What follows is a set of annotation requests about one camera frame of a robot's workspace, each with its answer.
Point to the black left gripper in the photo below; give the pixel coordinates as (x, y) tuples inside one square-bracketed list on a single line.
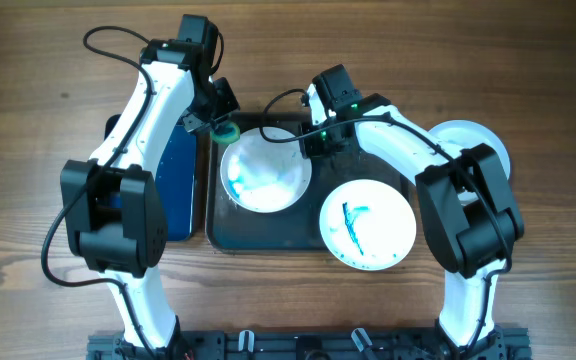
[(230, 105)]

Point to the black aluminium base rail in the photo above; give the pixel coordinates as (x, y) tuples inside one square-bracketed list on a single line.
[(403, 343)]

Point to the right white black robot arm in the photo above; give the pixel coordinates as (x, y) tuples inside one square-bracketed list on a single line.
[(469, 214)]

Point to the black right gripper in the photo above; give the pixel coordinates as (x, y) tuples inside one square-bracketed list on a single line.
[(313, 142)]

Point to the white plate with blue streak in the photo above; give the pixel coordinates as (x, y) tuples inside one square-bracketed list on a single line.
[(368, 225)]

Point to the green scouring sponge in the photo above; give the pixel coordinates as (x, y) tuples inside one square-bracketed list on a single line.
[(226, 133)]

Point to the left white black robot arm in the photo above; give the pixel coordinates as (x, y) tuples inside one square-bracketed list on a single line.
[(112, 210)]

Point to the black tray with blue water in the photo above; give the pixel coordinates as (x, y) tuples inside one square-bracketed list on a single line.
[(175, 181)]

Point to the white plate with blue smear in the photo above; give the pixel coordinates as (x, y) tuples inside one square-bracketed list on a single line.
[(264, 171)]

